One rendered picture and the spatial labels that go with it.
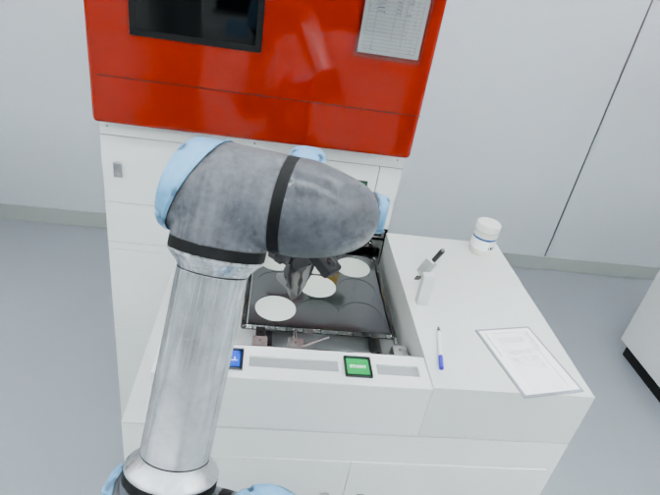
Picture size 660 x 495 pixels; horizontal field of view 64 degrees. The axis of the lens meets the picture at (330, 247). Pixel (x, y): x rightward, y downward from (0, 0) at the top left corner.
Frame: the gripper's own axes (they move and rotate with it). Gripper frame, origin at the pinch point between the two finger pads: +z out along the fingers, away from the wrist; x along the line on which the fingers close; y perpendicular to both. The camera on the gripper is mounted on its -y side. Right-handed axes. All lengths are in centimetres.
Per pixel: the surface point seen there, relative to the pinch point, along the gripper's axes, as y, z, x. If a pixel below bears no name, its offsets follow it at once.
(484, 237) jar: -19, -5, -58
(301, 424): -19.8, 13.5, 17.0
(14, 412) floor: 99, 97, 35
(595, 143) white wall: 2, 9, -257
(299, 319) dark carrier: -0.9, 7.3, -1.2
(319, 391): -21.6, 3.7, 15.3
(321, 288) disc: 4.4, 7.3, -15.5
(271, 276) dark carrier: 16.5, 7.3, -8.7
